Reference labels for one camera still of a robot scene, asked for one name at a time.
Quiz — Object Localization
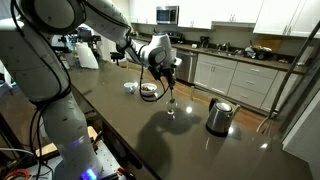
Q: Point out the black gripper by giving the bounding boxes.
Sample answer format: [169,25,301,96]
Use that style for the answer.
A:
[159,65,177,90]

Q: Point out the metal spoon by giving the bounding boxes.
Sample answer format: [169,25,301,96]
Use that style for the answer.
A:
[169,87,176,104]

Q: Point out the white bowl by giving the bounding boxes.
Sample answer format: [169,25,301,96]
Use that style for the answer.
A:
[140,82,158,97]

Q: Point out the clear glass cup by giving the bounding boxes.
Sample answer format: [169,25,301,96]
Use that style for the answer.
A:
[165,98,179,117]

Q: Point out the stainless steel dishwasher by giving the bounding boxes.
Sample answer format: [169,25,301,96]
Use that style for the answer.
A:
[175,49,199,84]

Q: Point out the small white mug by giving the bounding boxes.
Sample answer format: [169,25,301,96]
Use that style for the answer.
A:
[123,81,139,95]

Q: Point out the white lower cabinets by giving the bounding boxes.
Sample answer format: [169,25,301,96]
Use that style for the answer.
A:
[166,46,301,113]

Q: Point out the white cabinets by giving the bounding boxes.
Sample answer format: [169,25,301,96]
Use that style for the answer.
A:
[129,0,320,39]
[166,46,301,113]

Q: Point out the black stove range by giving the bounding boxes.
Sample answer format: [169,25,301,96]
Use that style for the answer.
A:
[163,30,185,44]

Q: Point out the black coffee maker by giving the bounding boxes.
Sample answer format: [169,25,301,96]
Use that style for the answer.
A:
[199,35,211,49]

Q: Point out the stainless steel kettle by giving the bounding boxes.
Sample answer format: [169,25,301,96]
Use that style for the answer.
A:
[205,97,241,138]

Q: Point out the metal sink faucet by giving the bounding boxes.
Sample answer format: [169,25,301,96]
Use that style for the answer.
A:
[220,41,232,53]

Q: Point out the stainless steel microwave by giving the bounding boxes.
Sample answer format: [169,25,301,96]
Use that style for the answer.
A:
[155,5,180,26]

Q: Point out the white bag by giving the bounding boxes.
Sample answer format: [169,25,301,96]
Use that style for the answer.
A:
[75,42,100,70]

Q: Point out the pile of dishes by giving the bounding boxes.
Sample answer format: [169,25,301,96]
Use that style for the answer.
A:
[244,44,274,61]

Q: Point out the green potted plant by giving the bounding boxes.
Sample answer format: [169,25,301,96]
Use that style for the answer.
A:
[56,33,81,69]

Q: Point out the wooden cutting board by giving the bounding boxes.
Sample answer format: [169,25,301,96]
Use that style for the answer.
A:
[256,34,282,51]

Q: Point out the grey metal pole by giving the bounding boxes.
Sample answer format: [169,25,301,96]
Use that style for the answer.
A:
[255,19,320,134]

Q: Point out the white upper cabinets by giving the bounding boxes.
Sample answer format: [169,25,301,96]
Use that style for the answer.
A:
[129,0,320,39]

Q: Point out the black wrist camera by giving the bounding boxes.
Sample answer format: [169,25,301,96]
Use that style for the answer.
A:
[148,65,162,81]

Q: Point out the black camera tripod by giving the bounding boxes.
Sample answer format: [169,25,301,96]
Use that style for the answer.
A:
[51,27,102,54]

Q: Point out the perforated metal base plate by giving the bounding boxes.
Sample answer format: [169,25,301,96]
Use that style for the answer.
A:
[26,141,122,180]

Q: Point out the white cable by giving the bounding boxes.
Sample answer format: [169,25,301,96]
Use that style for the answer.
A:
[0,147,40,165]

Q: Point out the orange cable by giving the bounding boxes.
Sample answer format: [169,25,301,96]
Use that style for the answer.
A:
[2,168,32,180]

